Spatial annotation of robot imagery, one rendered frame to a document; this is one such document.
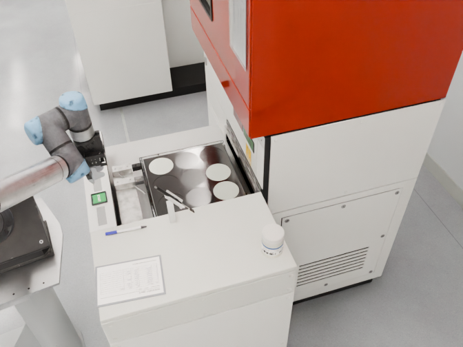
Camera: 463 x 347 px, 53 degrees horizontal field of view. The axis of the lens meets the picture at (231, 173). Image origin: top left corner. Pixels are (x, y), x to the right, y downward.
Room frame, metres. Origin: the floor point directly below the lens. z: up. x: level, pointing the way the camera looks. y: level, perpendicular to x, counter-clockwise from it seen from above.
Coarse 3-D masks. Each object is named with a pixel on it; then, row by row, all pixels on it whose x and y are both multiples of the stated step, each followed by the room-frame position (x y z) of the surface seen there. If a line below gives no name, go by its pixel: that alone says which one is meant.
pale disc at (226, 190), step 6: (216, 186) 1.27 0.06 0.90; (222, 186) 1.27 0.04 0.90; (228, 186) 1.27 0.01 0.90; (234, 186) 1.27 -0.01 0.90; (216, 192) 1.24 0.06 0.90; (222, 192) 1.24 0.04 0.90; (228, 192) 1.24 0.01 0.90; (234, 192) 1.24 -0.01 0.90; (222, 198) 1.20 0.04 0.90; (228, 198) 1.20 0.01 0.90
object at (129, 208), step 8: (120, 176) 1.36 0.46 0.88; (128, 176) 1.36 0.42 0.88; (120, 192) 1.27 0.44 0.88; (128, 192) 1.27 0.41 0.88; (136, 192) 1.27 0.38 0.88; (120, 200) 1.23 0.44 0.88; (128, 200) 1.22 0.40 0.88; (136, 200) 1.22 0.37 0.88; (120, 208) 1.19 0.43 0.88; (128, 208) 1.18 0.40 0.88; (136, 208) 1.18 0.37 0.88; (128, 216) 1.14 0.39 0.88; (136, 216) 1.14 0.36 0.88
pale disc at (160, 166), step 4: (156, 160) 1.43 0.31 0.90; (160, 160) 1.43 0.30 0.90; (164, 160) 1.43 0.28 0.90; (168, 160) 1.43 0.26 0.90; (152, 164) 1.41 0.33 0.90; (156, 164) 1.41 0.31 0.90; (160, 164) 1.41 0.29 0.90; (164, 164) 1.41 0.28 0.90; (168, 164) 1.41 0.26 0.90; (172, 164) 1.40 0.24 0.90; (152, 168) 1.38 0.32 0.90; (156, 168) 1.38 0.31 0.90; (160, 168) 1.38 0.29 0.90; (164, 168) 1.38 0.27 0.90; (168, 168) 1.38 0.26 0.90; (152, 172) 1.36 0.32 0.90; (156, 172) 1.36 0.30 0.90; (160, 172) 1.36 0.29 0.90; (164, 172) 1.36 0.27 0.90
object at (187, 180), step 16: (144, 160) 1.43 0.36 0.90; (176, 160) 1.43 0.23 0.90; (192, 160) 1.42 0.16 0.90; (208, 160) 1.42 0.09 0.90; (224, 160) 1.42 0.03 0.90; (160, 176) 1.33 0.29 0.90; (176, 176) 1.33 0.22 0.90; (192, 176) 1.33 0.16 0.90; (160, 192) 1.25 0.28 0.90; (176, 192) 1.24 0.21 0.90; (192, 192) 1.24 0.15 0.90; (208, 192) 1.24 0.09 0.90; (240, 192) 1.23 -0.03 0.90; (160, 208) 1.16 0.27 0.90; (176, 208) 1.16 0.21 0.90
